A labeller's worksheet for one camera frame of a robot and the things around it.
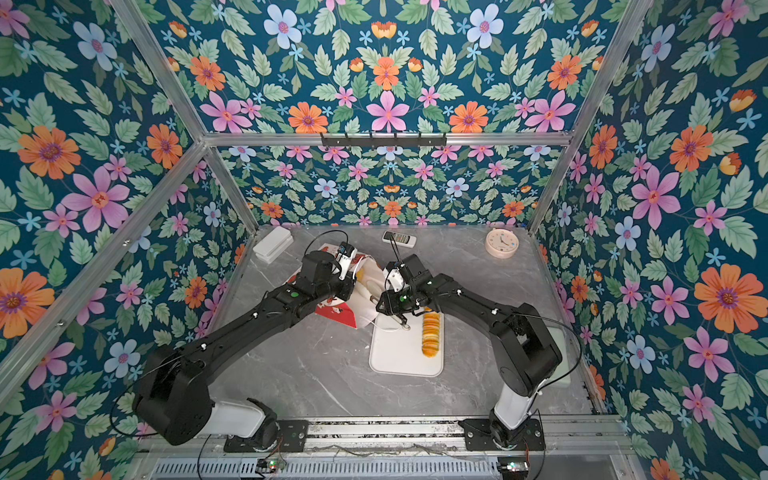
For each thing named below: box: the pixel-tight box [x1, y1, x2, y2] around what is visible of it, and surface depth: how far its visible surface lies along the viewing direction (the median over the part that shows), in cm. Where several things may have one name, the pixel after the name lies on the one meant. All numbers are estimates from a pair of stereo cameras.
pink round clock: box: [485, 228, 520, 259], surface depth 113 cm
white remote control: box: [382, 230, 417, 249], surface depth 117 cm
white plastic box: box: [252, 226, 294, 265], surface depth 113 cm
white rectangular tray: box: [369, 313, 444, 377], surface depth 88 cm
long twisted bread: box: [422, 306, 441, 358], surface depth 91 cm
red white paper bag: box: [288, 243, 386, 329], surface depth 75 cm
